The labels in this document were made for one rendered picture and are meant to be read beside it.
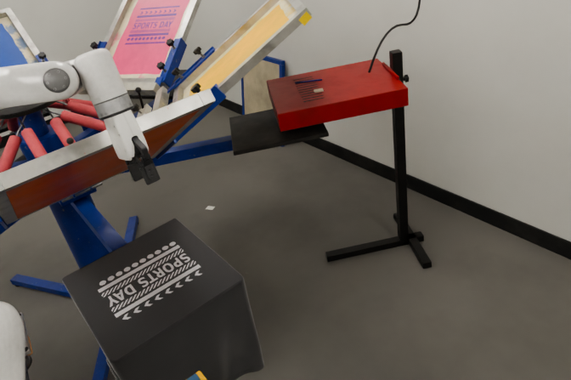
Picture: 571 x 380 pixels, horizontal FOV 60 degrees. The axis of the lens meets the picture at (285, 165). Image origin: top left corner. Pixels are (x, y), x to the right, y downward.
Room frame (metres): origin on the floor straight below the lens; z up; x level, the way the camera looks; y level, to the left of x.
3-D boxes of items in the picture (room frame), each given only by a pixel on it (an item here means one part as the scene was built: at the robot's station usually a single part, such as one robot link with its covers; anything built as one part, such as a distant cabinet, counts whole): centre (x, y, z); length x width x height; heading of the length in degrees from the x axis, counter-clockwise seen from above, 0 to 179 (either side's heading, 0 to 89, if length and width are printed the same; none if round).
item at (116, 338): (1.26, 0.51, 0.95); 0.48 x 0.44 x 0.01; 33
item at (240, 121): (2.23, 0.45, 0.91); 1.34 x 0.41 x 0.08; 93
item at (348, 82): (2.27, -0.30, 1.06); 0.61 x 0.46 x 0.12; 93
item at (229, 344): (1.07, 0.38, 0.74); 0.45 x 0.03 x 0.43; 123
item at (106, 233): (1.67, 0.78, 0.89); 1.24 x 0.06 x 0.06; 33
